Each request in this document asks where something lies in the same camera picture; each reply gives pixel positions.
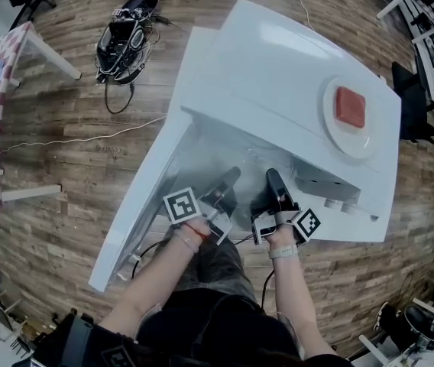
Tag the beige wrist watch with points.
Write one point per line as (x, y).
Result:
(284, 251)

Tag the person's grey trousers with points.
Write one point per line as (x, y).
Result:
(221, 270)

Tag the person's right forearm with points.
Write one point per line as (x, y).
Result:
(301, 296)

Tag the person's left hand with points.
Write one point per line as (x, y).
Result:
(198, 227)

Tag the small white bowl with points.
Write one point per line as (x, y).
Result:
(382, 80)

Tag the white-legged table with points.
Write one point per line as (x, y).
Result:
(58, 64)

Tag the person's right hand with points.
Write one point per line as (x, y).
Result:
(284, 235)

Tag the person's left forearm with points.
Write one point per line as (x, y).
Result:
(152, 285)

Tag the white round plate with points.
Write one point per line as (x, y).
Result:
(341, 143)

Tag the person's black shirt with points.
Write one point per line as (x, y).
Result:
(240, 331)

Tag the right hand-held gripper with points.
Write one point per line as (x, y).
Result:
(308, 226)

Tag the small grey folding stand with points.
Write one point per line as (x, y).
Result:
(3, 316)

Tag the white microwave oven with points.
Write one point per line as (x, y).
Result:
(274, 59)

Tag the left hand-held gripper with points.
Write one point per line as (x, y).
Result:
(180, 206)

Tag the white microwave knob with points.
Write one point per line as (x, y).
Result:
(331, 203)
(348, 208)

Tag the black backpack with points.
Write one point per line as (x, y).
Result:
(68, 344)

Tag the black open equipment bag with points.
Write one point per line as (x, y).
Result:
(123, 38)

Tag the red square block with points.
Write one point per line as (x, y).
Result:
(350, 107)

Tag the black white sneaker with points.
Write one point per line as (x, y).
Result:
(382, 316)

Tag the white frame table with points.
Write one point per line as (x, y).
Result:
(373, 350)

